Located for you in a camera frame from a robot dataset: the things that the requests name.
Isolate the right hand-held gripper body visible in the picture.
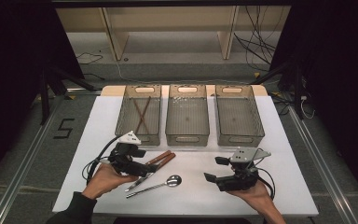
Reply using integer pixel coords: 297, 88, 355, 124
216, 147, 272, 192

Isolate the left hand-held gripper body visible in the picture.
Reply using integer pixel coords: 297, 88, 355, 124
107, 130, 153, 178

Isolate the wooden-handled metal knife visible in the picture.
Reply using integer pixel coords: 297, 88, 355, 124
124, 152, 177, 192

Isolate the metal spoon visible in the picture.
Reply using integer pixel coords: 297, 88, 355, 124
125, 175, 183, 199

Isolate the smoky clear plastic bin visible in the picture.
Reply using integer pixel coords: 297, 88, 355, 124
165, 83, 211, 147
115, 84, 162, 147
213, 84, 266, 148

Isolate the brown wooden chopstick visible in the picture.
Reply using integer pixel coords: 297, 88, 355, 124
131, 97, 151, 134
134, 95, 152, 134

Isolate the person's right hand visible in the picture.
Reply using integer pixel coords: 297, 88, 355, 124
227, 181, 276, 216

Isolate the person's left hand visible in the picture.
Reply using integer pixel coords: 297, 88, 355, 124
82, 162, 139, 200

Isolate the white table cover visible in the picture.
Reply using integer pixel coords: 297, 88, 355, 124
51, 94, 320, 217

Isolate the black tripod stand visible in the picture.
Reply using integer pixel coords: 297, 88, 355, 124
38, 63, 99, 125
251, 59, 306, 120

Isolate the black curtain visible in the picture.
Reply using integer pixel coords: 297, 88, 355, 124
0, 0, 85, 190
269, 0, 358, 206

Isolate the left hand-held gripper cable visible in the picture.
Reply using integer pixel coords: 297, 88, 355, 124
81, 135, 120, 185

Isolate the hand-held gripper cable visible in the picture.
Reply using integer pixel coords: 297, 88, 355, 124
255, 148, 277, 201
81, 135, 120, 185

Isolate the right hand-held gripper cable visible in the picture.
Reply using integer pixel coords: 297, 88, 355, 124
255, 148, 277, 201

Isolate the metal floor rail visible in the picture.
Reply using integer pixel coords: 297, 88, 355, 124
287, 105, 358, 224
0, 96, 63, 224

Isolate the white plug with cable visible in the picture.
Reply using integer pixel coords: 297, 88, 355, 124
300, 94, 316, 119

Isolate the thin black floor cable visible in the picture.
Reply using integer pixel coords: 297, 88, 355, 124
76, 51, 104, 65

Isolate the light wooden desk frame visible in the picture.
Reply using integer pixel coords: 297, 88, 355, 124
55, 6, 292, 62

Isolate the black cable bundle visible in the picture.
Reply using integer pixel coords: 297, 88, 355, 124
233, 6, 282, 64

